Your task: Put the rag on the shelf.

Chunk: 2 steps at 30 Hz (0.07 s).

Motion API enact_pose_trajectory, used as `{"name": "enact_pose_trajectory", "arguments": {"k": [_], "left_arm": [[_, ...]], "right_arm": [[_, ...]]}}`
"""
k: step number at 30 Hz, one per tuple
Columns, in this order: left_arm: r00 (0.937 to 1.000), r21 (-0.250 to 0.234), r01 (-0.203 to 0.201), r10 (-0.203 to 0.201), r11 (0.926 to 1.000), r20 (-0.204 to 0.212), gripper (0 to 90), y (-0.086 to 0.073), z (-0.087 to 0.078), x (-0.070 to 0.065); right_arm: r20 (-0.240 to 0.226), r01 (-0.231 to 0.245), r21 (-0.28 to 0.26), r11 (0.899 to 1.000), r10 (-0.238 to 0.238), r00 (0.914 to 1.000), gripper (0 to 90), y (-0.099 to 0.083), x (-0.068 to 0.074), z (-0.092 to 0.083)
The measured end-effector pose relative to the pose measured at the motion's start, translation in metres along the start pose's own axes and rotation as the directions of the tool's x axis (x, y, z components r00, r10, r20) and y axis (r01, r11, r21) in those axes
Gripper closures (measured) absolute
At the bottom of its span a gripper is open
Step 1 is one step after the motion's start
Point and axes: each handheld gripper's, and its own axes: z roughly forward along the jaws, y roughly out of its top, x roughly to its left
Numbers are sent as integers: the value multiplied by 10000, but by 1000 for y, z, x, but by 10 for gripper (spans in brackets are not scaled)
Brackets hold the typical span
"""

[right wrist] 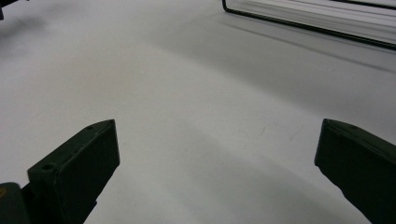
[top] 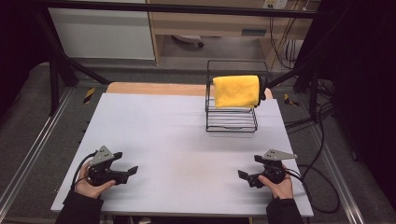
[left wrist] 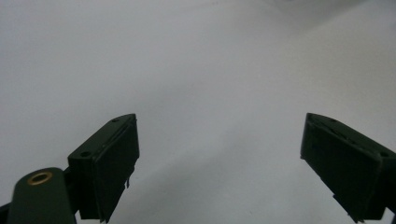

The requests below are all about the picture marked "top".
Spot yellow black floor tape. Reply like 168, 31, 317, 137
283, 92, 301, 107
82, 87, 96, 105

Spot black curtain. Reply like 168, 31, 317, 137
298, 0, 396, 213
0, 0, 50, 114

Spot white wall power outlet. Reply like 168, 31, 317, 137
262, 0, 289, 9

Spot white cabinet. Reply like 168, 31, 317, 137
48, 0, 156, 61

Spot chair base with caster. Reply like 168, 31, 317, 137
171, 34, 205, 49

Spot person's left hand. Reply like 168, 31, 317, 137
74, 161, 117, 200

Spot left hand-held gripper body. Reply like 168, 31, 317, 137
87, 145, 129, 188

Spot light wooden desk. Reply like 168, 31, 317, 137
146, 0, 321, 66

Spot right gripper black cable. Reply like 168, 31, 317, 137
283, 163, 341, 215

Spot black metal frame stand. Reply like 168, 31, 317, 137
31, 8, 112, 117
261, 0, 356, 123

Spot aluminium floor rail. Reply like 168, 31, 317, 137
306, 124, 366, 224
0, 88, 75, 213

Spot yellow towel with black trim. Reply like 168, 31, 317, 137
212, 75, 269, 109

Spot black horizontal frame bar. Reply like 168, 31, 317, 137
36, 1, 328, 19

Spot wooden table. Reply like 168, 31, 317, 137
106, 81, 274, 100

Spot person's right hand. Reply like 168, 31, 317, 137
258, 174, 294, 200

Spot hanging cables under desk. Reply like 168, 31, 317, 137
269, 15, 301, 71

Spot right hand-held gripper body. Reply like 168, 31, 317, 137
247, 148, 299, 189

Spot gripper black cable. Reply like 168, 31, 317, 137
283, 163, 341, 215
70, 150, 98, 191

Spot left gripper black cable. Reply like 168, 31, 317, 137
70, 150, 98, 191

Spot white table cover sheet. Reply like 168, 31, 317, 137
50, 92, 315, 217

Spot black floor cables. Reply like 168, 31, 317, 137
284, 78, 336, 135

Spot black wire rack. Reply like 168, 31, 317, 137
205, 59, 271, 133

